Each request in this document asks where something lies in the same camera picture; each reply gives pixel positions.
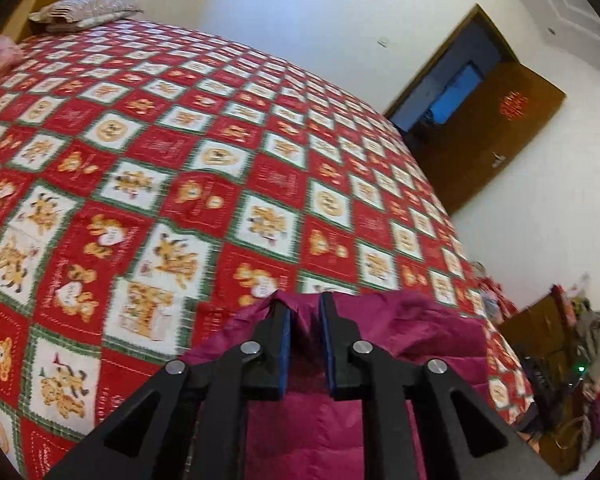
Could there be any magenta puffer down jacket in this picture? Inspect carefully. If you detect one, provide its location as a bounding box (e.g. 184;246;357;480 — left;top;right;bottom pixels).
182;288;490;480

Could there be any pile of clothes on floor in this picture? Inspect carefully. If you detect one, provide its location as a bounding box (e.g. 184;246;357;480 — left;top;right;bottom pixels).
470;261;518;325

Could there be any brown wooden dresser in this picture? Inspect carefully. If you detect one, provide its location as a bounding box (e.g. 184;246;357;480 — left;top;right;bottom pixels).
500;286;585;474

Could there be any clutter on dresser top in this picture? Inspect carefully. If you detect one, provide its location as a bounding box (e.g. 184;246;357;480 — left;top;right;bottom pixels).
552;273;600;448

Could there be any red patchwork bear bedspread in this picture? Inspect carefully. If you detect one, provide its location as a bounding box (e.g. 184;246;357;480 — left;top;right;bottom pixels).
0;20;532;479

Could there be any red door decoration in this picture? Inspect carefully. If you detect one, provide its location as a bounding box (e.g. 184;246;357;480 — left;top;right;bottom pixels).
498;91;529;122

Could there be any brown wooden door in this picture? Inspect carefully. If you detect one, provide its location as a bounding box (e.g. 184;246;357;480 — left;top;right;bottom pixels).
412;62;566;214

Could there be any striped grey pillow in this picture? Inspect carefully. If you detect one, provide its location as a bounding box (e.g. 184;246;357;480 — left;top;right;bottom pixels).
28;0;143;34

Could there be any silver door handle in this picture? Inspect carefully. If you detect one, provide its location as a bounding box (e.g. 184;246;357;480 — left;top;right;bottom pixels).
492;152;506;168

